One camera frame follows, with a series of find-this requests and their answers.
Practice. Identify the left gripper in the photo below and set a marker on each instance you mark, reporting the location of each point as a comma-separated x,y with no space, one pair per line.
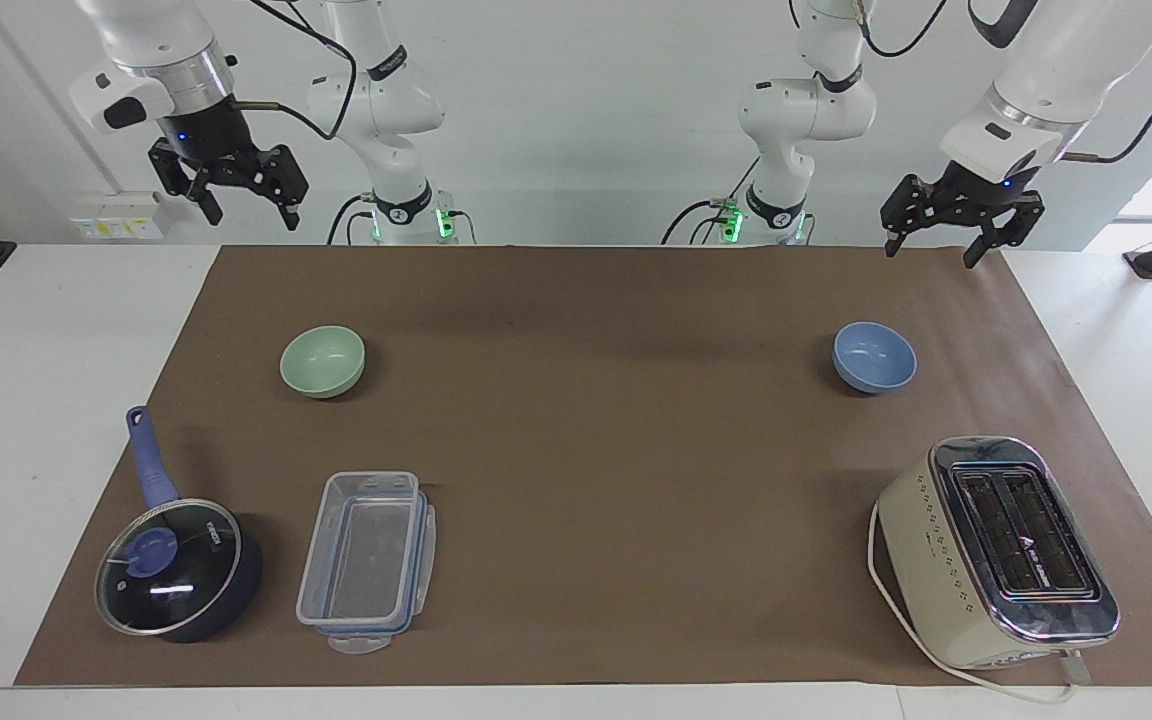
986,192

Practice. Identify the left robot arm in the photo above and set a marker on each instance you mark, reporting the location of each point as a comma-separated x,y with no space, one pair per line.
1056,60

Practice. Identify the glass lid with blue knob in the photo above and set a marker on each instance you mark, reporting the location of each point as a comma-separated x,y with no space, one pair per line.
171,570

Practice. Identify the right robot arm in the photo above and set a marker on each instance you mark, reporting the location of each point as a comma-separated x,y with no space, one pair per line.
381,95

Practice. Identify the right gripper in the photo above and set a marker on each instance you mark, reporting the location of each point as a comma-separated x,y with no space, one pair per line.
204,135

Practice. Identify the clear plastic container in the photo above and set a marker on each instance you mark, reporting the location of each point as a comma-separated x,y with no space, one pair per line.
366,560

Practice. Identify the green bowl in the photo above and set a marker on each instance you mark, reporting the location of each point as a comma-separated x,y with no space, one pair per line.
322,360

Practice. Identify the blue bowl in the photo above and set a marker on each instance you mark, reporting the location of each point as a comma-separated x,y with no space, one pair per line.
874,356

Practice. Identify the cream and chrome toaster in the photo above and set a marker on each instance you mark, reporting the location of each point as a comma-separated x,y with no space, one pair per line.
946,570

